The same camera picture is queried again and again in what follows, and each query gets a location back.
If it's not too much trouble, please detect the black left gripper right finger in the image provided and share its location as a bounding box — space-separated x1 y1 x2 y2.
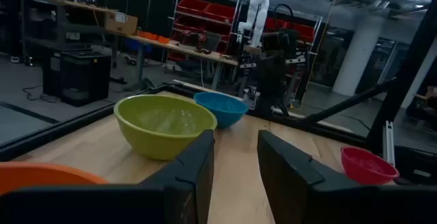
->
257 129 437 224

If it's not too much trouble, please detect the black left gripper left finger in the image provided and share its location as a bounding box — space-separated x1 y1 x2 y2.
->
0 129 216 224

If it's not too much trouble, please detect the blue plastic bowl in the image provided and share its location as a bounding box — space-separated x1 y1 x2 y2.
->
193 92 249 130

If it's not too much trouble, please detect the green plastic bowl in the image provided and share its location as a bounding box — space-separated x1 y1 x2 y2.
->
113 94 219 161

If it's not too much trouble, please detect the red plastic bowl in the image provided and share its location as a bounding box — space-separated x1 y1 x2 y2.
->
340 145 400 186

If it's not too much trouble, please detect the long wooden workbench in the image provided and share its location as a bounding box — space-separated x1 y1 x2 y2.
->
16 0 240 92

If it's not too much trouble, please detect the silver aluminium extrusion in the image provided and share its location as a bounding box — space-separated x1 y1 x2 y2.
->
382 120 396 167

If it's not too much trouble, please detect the white round column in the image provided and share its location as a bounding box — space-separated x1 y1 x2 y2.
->
332 14 385 98

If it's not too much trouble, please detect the orange plastic bowl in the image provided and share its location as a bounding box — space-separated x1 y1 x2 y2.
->
0 161 109 197

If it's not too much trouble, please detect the black cabinet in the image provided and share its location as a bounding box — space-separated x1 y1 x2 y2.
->
42 48 113 108

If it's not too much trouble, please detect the cardboard box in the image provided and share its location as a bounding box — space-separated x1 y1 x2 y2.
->
104 11 139 36

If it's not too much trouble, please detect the black diagonal frame strut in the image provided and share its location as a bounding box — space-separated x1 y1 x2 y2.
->
303 79 397 126

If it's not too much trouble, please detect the black frame upright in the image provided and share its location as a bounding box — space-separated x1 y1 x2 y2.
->
365 0 437 153

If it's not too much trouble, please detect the black floor cable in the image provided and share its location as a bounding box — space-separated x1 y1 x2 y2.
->
22 84 61 104

